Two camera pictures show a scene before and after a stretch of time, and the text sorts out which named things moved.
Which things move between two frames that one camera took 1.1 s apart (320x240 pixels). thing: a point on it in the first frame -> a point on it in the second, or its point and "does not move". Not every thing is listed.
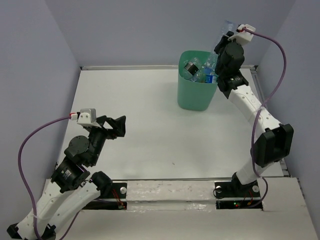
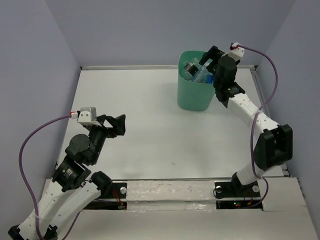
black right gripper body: (220, 47) -> (211, 67)
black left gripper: (119, 124) does not move
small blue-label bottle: (211, 77) does not move
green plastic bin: (192, 95) does not move
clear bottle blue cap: (228, 26) -> (203, 75)
